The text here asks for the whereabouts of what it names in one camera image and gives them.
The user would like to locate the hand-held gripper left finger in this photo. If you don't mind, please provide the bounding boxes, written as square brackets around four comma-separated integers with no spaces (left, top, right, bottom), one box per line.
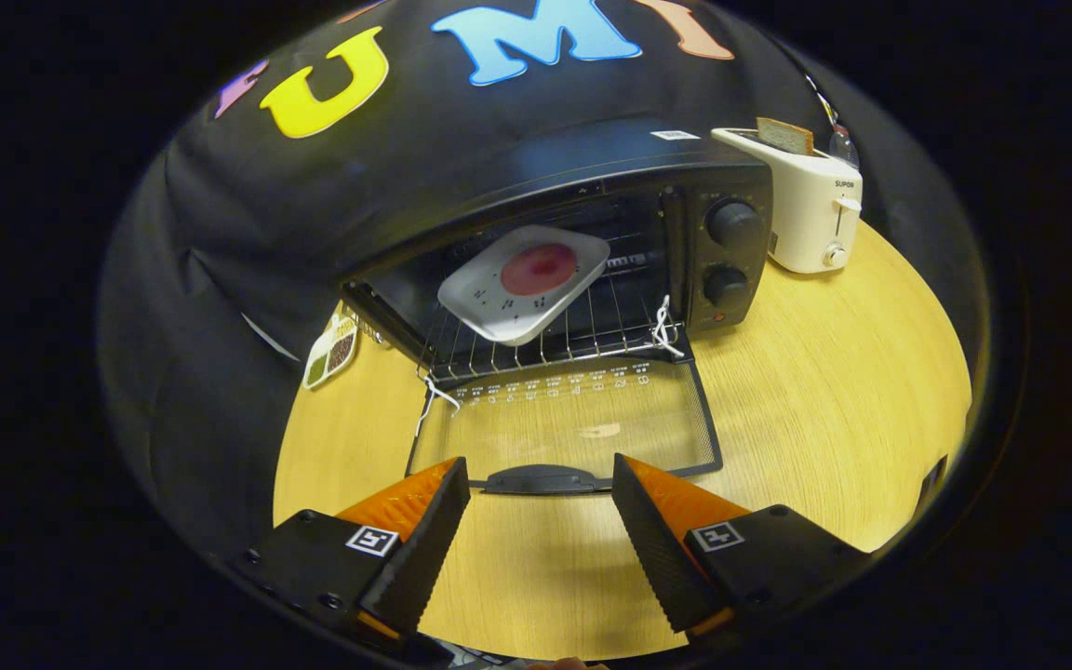
[238,456,472,643]

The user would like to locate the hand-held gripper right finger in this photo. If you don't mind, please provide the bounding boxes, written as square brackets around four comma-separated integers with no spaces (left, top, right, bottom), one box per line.
[610,453,872,643]

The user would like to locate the white rectangular plate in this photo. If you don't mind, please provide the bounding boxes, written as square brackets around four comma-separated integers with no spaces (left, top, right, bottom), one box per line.
[437,225,611,347]

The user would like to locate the pink ham slice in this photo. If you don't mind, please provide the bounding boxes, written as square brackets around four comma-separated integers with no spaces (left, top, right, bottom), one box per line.
[501,244,579,297]

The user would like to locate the black toaster oven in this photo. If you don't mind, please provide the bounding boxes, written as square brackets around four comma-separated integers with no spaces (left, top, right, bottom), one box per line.
[339,116,774,496]

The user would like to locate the white pop-up toaster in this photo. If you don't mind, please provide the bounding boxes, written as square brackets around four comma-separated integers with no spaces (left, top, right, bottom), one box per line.
[711,127,864,275]

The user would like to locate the white divided bean dish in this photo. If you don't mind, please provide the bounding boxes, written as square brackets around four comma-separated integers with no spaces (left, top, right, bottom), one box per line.
[303,315,358,390]

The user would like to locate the black table clamp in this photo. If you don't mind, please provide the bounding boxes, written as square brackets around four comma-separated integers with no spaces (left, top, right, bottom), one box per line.
[918,456,948,508]

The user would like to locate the brown bread slice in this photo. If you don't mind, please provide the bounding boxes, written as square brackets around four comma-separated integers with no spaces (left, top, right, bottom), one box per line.
[757,117,816,156]

